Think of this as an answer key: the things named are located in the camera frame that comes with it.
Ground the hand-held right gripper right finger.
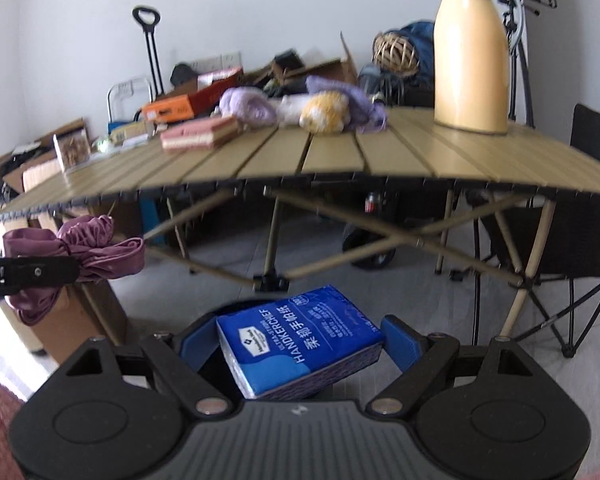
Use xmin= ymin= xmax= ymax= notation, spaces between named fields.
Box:
xmin=367 ymin=315 xmax=531 ymax=417

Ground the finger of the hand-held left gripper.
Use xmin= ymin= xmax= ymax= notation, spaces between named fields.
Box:
xmin=2 ymin=256 xmax=82 ymax=295

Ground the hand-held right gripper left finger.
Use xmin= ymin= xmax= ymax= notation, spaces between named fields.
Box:
xmin=62 ymin=315 xmax=233 ymax=417

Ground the black round bin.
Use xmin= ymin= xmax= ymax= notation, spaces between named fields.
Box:
xmin=192 ymin=299 xmax=406 ymax=402

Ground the mauve satin scrunchie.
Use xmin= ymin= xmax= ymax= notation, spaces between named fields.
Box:
xmin=2 ymin=215 xmax=146 ymax=325

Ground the blue tissue pack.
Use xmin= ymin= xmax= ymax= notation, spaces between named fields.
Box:
xmin=215 ymin=285 xmax=386 ymax=401

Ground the pink box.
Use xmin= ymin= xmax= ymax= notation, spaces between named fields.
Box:
xmin=160 ymin=116 xmax=241 ymax=153

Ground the yellow and white plush toy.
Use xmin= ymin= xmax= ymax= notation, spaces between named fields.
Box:
xmin=277 ymin=91 xmax=353 ymax=133

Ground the cardboard box with liner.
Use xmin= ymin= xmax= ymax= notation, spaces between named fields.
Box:
xmin=2 ymin=280 xmax=128 ymax=366

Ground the plain cardboard box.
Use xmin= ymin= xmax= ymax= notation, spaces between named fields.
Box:
xmin=22 ymin=162 xmax=63 ymax=191

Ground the clear snack container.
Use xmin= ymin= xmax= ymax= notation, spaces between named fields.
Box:
xmin=53 ymin=127 xmax=92 ymax=175

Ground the blue paper bag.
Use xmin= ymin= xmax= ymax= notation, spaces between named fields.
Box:
xmin=140 ymin=200 xmax=173 ymax=233

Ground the large open cardboard box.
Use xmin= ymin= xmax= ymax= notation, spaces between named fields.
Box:
xmin=0 ymin=117 xmax=88 ymax=196

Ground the clear plastic wrapper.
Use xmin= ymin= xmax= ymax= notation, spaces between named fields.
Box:
xmin=87 ymin=135 xmax=131 ymax=158

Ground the yellow packet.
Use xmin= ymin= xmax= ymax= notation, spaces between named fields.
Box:
xmin=111 ymin=121 xmax=156 ymax=147

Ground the khaki folding table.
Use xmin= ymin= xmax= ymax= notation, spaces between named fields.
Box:
xmin=0 ymin=106 xmax=600 ymax=346

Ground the black folding chair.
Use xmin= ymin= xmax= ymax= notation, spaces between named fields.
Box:
xmin=472 ymin=102 xmax=600 ymax=358

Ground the orange shoe box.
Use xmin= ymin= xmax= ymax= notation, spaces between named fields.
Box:
xmin=141 ymin=67 xmax=244 ymax=122

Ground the purple fluffy cloth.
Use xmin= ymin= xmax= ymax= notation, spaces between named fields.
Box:
xmin=219 ymin=87 xmax=281 ymax=128

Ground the black suitcase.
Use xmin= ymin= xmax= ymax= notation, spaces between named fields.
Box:
xmin=402 ymin=85 xmax=436 ymax=108

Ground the black cloth bag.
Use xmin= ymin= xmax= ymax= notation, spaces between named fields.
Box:
xmin=170 ymin=63 xmax=199 ymax=88

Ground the purple knitted cloth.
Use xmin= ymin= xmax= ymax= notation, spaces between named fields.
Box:
xmin=305 ymin=75 xmax=388 ymax=133

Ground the grey blue flask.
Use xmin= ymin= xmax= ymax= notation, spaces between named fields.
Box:
xmin=357 ymin=65 xmax=383 ymax=106

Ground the wicker ball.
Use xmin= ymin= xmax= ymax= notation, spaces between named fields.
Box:
xmin=372 ymin=31 xmax=418 ymax=78

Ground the yellow thermos jug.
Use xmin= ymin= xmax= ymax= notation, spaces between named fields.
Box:
xmin=432 ymin=0 xmax=511 ymax=136

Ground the small black box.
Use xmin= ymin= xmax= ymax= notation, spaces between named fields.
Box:
xmin=272 ymin=50 xmax=306 ymax=73

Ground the white metal frame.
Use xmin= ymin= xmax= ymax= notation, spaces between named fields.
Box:
xmin=106 ymin=76 xmax=153 ymax=121

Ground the black trolley handle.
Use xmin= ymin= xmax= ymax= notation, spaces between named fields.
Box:
xmin=132 ymin=6 xmax=166 ymax=96

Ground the white wall socket panel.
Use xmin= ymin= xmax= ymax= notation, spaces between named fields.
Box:
xmin=190 ymin=51 xmax=242 ymax=71

